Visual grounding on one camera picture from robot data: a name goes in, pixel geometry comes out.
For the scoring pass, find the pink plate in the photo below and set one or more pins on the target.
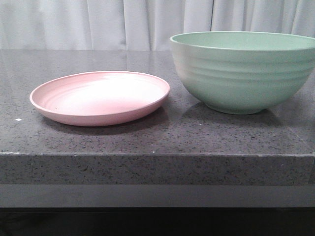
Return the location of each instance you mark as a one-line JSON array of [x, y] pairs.
[[100, 98]]

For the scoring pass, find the green ribbed bowl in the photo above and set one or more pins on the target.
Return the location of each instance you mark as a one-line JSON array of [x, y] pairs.
[[242, 72]]

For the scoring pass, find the white curtain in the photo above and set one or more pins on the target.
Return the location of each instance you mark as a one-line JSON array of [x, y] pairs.
[[141, 24]]

